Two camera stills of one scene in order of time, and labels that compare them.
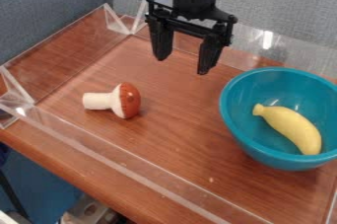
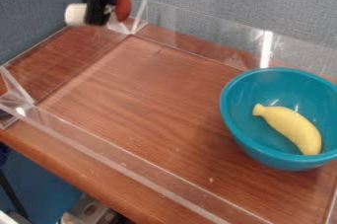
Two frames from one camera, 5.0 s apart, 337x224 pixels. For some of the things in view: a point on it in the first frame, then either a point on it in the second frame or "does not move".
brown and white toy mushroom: x=123 y=100 to x=120 y=9
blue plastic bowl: x=280 y=87 does not move
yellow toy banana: x=292 y=126 does not move
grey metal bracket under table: x=89 y=211 does not move
